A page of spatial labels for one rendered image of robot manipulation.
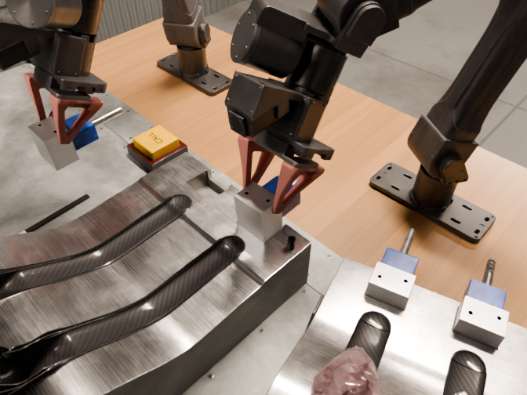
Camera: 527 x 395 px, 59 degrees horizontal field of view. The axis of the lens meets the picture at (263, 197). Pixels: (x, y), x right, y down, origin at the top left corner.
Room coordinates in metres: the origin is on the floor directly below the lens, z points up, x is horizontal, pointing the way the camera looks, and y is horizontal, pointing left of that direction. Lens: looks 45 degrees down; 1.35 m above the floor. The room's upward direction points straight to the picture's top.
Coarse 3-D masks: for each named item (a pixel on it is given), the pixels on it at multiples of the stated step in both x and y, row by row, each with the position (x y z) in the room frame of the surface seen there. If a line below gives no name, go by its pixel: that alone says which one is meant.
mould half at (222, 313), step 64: (128, 192) 0.48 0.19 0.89; (192, 192) 0.47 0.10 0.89; (0, 256) 0.33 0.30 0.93; (64, 256) 0.35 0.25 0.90; (128, 256) 0.36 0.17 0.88; (192, 256) 0.36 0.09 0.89; (256, 256) 0.36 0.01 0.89; (0, 320) 0.24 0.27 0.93; (64, 320) 0.25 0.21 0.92; (192, 320) 0.27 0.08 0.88; (256, 320) 0.31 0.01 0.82; (64, 384) 0.18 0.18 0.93; (128, 384) 0.19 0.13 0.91; (192, 384) 0.23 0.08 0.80
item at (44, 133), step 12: (120, 108) 0.60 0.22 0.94; (48, 120) 0.54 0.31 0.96; (72, 120) 0.56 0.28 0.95; (96, 120) 0.57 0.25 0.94; (108, 120) 0.58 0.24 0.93; (36, 132) 0.52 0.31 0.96; (48, 132) 0.52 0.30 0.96; (84, 132) 0.54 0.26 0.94; (96, 132) 0.55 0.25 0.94; (36, 144) 0.53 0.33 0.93; (48, 144) 0.50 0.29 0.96; (60, 144) 0.51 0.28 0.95; (72, 144) 0.52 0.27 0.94; (84, 144) 0.53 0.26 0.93; (48, 156) 0.50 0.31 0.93; (60, 156) 0.50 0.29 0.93; (72, 156) 0.52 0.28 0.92; (60, 168) 0.50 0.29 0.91
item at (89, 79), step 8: (64, 32) 0.55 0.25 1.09; (88, 40) 0.56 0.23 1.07; (88, 48) 0.56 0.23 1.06; (88, 56) 0.56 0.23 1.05; (32, 64) 0.57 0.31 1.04; (88, 64) 0.56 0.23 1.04; (48, 72) 0.53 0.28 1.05; (80, 72) 0.55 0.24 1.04; (88, 72) 0.56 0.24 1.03; (56, 80) 0.52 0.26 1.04; (64, 80) 0.51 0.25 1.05; (72, 80) 0.52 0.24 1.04; (80, 80) 0.53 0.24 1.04; (88, 80) 0.54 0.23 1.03; (96, 80) 0.55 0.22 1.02; (64, 88) 0.51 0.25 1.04; (72, 88) 0.51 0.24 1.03; (96, 88) 0.54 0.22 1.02; (104, 88) 0.54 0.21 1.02
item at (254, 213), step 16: (240, 192) 0.42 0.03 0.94; (256, 192) 0.42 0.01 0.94; (272, 192) 0.43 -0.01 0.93; (240, 208) 0.41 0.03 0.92; (256, 208) 0.39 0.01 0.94; (272, 208) 0.39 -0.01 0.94; (288, 208) 0.42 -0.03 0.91; (240, 224) 0.41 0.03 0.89; (256, 224) 0.39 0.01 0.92; (272, 224) 0.39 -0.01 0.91
